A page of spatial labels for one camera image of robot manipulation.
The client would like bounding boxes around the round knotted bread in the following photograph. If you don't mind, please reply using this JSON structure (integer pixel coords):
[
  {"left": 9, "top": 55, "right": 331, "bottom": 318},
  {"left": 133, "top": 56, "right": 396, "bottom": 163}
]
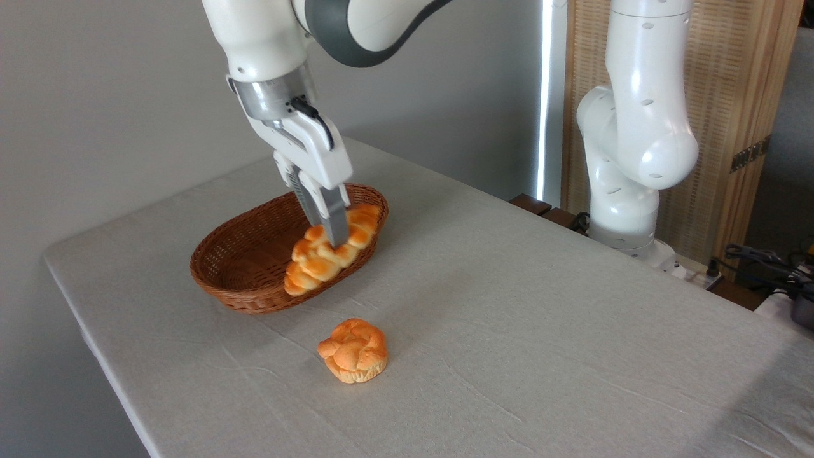
[{"left": 317, "top": 319, "right": 389, "bottom": 384}]

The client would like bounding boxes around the long braided bread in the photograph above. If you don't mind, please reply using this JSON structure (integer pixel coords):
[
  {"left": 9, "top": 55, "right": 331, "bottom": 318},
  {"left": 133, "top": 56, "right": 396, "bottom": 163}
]
[{"left": 284, "top": 204, "right": 382, "bottom": 297}]

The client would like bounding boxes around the dark brown wooden block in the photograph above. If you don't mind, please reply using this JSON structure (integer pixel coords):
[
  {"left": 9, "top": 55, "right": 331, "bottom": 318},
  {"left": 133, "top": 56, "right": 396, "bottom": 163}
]
[
  {"left": 541, "top": 207, "right": 583, "bottom": 232},
  {"left": 509, "top": 194, "right": 553, "bottom": 217}
]

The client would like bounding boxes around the brown wicker basket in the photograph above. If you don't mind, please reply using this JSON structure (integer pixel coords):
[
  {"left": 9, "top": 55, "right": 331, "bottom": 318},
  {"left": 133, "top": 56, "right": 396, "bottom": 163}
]
[{"left": 190, "top": 183, "right": 389, "bottom": 315}]

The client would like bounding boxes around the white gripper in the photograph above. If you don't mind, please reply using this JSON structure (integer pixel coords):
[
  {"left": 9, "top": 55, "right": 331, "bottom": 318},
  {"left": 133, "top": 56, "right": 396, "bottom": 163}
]
[{"left": 245, "top": 112, "right": 354, "bottom": 249}]

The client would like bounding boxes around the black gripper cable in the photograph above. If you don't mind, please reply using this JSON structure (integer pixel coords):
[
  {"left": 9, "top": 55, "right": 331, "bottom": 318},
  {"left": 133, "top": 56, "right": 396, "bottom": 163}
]
[{"left": 289, "top": 97, "right": 335, "bottom": 152}]

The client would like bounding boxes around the dark metal screen hinge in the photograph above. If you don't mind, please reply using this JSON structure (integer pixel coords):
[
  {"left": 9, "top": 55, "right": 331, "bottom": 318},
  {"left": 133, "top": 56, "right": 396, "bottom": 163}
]
[{"left": 730, "top": 135, "right": 772, "bottom": 174}]

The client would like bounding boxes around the black cable bundle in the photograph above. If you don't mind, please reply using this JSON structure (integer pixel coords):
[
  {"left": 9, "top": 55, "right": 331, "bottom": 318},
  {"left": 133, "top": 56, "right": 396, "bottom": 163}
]
[{"left": 724, "top": 244, "right": 814, "bottom": 288}]

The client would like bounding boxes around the grey tablecloth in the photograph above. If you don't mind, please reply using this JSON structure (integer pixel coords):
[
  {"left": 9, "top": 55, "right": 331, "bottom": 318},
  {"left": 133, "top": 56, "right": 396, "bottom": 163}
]
[{"left": 43, "top": 137, "right": 814, "bottom": 458}]

